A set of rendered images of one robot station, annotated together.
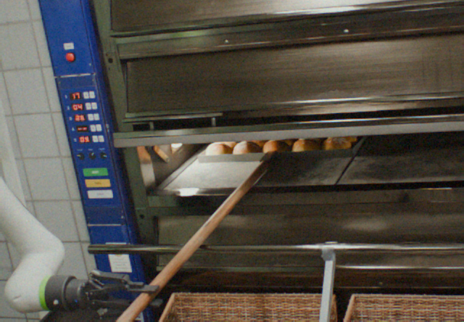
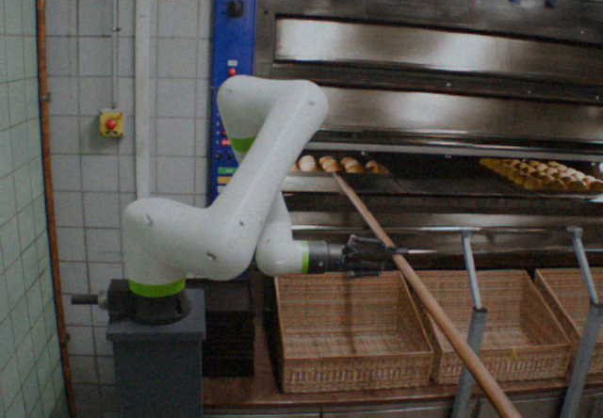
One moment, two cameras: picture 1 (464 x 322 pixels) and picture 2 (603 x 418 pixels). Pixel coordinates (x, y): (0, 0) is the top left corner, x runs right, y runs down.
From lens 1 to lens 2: 1.61 m
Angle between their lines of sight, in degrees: 29
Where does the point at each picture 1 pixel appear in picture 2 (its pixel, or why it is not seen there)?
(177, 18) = (332, 55)
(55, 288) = (319, 251)
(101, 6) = (266, 36)
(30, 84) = (181, 91)
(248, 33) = (381, 75)
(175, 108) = not seen: hidden behind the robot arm
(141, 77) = not seen: hidden behind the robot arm
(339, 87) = (437, 122)
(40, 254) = (284, 223)
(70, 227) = not seen: hidden behind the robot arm
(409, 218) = (456, 218)
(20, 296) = (282, 259)
